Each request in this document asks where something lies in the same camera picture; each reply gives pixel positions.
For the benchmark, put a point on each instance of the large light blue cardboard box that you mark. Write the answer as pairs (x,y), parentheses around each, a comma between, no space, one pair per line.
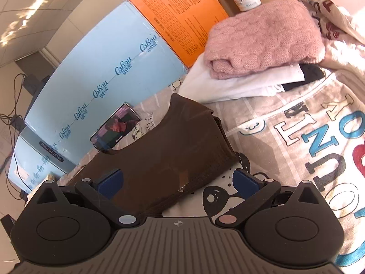
(114,51)

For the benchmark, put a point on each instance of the brown garment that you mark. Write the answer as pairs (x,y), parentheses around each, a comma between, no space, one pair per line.
(168,142)

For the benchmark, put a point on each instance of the black power adapter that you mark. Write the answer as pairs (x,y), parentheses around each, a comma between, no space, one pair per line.
(34,84)

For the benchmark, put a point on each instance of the pink knit sweater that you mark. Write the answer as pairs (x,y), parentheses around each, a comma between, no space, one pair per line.
(262,37)

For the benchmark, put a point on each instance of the small light blue cardboard box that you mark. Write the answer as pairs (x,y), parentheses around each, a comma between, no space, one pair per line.
(31,159)

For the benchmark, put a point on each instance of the orange cardboard box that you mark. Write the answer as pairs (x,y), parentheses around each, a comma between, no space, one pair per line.
(176,17)

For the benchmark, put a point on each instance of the panda print bedsheet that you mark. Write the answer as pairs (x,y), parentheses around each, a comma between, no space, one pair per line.
(218,189)

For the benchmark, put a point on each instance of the white garment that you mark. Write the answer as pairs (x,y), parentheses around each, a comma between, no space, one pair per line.
(236,82)

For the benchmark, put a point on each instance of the black garment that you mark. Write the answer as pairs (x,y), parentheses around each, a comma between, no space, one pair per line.
(310,72)

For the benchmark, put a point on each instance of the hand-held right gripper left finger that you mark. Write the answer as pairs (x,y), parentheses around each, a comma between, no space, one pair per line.
(111,181)

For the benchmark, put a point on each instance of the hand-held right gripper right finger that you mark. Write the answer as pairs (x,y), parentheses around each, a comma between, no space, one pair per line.
(245,184)

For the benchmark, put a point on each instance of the smartphone with lit screen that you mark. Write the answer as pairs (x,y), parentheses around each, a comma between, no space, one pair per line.
(117,127)

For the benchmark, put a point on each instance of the beige hoodie with letter print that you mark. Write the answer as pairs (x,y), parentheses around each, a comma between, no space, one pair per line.
(299,137)

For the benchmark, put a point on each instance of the cream garment with red print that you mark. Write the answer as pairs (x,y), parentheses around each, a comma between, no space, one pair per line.
(342,25)

